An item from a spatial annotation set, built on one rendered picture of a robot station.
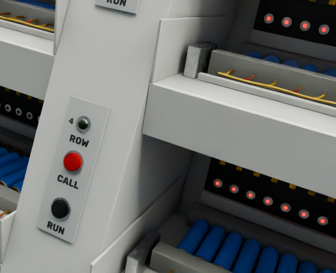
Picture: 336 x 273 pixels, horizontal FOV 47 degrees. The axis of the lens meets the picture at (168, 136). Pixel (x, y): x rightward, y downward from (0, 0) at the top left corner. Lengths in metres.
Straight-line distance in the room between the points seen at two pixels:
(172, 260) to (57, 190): 0.13
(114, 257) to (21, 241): 0.09
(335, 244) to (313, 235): 0.02
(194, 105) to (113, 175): 0.09
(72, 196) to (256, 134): 0.16
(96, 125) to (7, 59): 0.12
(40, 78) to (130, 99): 0.10
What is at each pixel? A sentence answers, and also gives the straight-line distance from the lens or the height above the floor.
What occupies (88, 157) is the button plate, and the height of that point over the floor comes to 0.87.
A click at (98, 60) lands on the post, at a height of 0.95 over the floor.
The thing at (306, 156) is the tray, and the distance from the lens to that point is 0.29.
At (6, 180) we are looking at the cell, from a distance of 0.50.
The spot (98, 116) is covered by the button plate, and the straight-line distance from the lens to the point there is 0.33.
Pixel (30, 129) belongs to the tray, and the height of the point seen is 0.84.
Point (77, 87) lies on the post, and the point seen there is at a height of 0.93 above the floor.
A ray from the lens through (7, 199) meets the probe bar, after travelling 0.46.
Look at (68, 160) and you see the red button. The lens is 0.34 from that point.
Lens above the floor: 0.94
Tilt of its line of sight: 6 degrees down
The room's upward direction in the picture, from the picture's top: 16 degrees clockwise
